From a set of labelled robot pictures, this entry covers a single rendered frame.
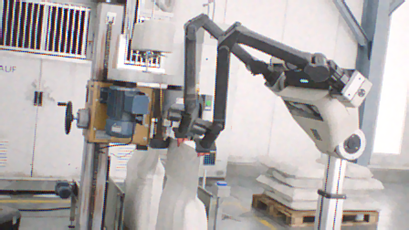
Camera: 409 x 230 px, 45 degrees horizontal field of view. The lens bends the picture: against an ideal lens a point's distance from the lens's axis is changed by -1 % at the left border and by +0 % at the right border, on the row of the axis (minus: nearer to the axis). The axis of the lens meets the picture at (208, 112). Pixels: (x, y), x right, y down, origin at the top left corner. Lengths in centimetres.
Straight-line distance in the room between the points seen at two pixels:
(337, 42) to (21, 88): 502
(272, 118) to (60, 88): 358
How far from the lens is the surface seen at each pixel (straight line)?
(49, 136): 537
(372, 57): 823
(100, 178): 274
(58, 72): 531
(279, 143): 780
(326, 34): 813
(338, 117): 220
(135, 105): 238
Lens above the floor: 142
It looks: 4 degrees down
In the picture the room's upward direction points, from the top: 7 degrees clockwise
